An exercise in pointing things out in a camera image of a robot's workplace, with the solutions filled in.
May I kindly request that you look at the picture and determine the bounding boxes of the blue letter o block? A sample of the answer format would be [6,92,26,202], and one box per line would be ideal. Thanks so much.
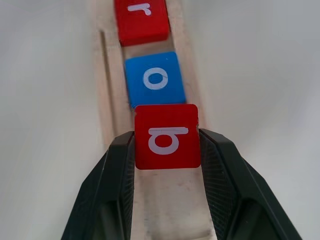
[124,51,187,110]

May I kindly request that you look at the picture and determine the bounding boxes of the red letter r block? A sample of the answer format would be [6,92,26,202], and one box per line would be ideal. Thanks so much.
[114,0,171,47]

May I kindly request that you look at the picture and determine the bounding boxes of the light wooden tray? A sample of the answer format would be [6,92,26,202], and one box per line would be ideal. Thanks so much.
[93,0,217,240]

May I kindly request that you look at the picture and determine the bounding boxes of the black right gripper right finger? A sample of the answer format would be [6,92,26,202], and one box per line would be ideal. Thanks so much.
[199,128,304,240]

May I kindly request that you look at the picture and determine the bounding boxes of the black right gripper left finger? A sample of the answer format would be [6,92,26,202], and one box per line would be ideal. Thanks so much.
[60,130,136,240]

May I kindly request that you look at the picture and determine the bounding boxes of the red letter b block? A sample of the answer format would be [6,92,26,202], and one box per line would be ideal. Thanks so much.
[133,103,202,171]

